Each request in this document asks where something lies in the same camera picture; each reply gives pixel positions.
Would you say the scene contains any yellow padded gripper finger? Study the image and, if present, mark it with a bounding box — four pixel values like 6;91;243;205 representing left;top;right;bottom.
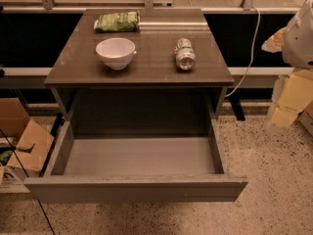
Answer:
266;70;313;133
261;27;286;53

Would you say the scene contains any brown cardboard box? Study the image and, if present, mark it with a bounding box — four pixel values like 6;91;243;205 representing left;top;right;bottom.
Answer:
0;98;54;194

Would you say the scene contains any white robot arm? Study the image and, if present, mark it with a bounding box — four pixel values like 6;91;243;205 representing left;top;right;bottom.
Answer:
261;0;313;133

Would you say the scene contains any green chip bag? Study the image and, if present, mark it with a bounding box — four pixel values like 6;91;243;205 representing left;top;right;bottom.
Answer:
94;12;139;32

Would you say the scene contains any white power cable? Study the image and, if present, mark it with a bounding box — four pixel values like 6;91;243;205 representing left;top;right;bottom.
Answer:
224;6;262;99

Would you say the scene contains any thin black floor cable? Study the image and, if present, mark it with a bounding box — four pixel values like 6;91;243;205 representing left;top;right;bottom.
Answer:
0;127;57;235

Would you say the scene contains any dark grey drawer cabinet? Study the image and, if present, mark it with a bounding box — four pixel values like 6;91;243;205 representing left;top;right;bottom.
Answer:
43;8;235;135

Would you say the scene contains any white ceramic bowl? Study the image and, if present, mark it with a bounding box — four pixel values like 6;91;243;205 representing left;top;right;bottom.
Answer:
96;38;136;71

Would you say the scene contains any open grey top drawer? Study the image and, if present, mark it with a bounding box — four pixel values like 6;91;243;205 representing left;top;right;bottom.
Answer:
24;117;247;204

